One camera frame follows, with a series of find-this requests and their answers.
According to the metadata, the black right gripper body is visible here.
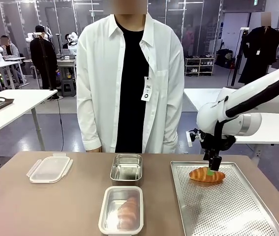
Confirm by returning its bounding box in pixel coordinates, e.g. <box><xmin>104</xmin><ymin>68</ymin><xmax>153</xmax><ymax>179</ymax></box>
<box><xmin>199</xmin><ymin>133</ymin><xmax>236</xmax><ymax>158</ymax></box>

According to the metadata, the golden brown bread roll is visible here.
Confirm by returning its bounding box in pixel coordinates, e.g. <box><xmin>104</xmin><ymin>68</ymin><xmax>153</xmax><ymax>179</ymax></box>
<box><xmin>189</xmin><ymin>167</ymin><xmax>226</xmax><ymax>183</ymax></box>

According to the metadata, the golden brown bread loaf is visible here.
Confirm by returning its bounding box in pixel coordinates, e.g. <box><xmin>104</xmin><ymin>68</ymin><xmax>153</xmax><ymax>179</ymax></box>
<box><xmin>117</xmin><ymin>195</ymin><xmax>140</xmax><ymax>230</ymax></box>

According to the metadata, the large steel container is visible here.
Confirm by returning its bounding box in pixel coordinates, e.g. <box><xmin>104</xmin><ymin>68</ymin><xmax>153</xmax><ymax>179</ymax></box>
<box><xmin>99</xmin><ymin>187</ymin><xmax>143</xmax><ymax>234</ymax></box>

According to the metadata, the large clear plastic lid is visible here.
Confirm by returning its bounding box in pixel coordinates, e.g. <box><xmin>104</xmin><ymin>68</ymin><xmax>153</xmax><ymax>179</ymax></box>
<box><xmin>98</xmin><ymin>185</ymin><xmax>144</xmax><ymax>236</ymax></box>

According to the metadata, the small steel container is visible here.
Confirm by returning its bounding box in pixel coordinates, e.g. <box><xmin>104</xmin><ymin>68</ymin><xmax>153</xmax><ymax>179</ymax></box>
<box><xmin>110</xmin><ymin>153</ymin><xmax>143</xmax><ymax>187</ymax></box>

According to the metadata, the perforated metal baking tray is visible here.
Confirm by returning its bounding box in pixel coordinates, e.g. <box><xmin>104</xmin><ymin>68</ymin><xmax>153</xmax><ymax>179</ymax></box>
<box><xmin>170</xmin><ymin>161</ymin><xmax>279</xmax><ymax>236</ymax></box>

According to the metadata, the long white table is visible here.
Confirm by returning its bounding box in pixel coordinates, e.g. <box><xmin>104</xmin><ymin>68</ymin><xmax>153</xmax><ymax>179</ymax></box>
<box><xmin>183</xmin><ymin>88</ymin><xmax>279</xmax><ymax>145</ymax></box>

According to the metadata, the white shoe rack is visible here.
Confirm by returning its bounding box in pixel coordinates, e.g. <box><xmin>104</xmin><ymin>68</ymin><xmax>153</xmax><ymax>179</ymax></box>
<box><xmin>185</xmin><ymin>57</ymin><xmax>216</xmax><ymax>77</ymax></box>

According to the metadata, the black pole stand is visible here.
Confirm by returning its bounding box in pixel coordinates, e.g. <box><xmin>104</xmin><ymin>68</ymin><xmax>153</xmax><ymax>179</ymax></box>
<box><xmin>229</xmin><ymin>28</ymin><xmax>250</xmax><ymax>87</ymax></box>

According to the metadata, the black bags pile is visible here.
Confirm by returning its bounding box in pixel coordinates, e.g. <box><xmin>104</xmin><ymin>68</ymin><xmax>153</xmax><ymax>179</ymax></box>
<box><xmin>216</xmin><ymin>48</ymin><xmax>236</xmax><ymax>69</ymax></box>

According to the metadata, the white hang tag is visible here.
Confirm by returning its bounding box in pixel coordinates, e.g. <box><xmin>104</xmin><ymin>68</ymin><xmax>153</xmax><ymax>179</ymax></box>
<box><xmin>141</xmin><ymin>76</ymin><xmax>154</xmax><ymax>102</ymax></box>

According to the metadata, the person in white shirt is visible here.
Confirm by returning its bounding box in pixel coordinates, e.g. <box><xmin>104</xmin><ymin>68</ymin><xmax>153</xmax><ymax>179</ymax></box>
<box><xmin>76</xmin><ymin>12</ymin><xmax>186</xmax><ymax>154</ymax></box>

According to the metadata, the grey plastic stool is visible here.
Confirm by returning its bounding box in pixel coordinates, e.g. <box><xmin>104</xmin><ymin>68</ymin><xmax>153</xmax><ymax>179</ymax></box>
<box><xmin>61</xmin><ymin>80</ymin><xmax>77</xmax><ymax>98</ymax></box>

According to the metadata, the small clear plastic lid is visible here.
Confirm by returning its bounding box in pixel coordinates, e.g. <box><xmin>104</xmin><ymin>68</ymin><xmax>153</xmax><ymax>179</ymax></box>
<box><xmin>26</xmin><ymin>152</ymin><xmax>74</xmax><ymax>184</ymax></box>

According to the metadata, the white side table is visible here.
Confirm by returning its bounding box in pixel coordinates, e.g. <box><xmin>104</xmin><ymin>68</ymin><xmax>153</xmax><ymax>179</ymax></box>
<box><xmin>0</xmin><ymin>88</ymin><xmax>58</xmax><ymax>151</ymax></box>

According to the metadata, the person in black with cap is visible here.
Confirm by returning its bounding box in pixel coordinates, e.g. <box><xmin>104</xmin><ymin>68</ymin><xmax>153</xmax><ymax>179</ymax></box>
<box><xmin>30</xmin><ymin>25</ymin><xmax>60</xmax><ymax>101</ymax></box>

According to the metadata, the seated person in grey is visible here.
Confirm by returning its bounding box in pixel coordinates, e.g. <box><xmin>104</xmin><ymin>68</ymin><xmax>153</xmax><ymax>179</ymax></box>
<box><xmin>0</xmin><ymin>35</ymin><xmax>25</xmax><ymax>85</ymax></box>

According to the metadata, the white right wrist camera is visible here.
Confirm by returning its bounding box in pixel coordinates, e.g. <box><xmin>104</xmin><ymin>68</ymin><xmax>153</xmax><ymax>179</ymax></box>
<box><xmin>186</xmin><ymin>129</ymin><xmax>202</xmax><ymax>148</ymax></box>

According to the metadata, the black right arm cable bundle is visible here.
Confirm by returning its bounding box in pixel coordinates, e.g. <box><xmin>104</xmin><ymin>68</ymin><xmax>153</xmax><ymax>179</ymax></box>
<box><xmin>214</xmin><ymin>76</ymin><xmax>279</xmax><ymax>158</ymax></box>

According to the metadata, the thin black hanging cable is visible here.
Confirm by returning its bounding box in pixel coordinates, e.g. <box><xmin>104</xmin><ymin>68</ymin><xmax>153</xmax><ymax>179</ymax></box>
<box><xmin>55</xmin><ymin>97</ymin><xmax>65</xmax><ymax>152</ymax></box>

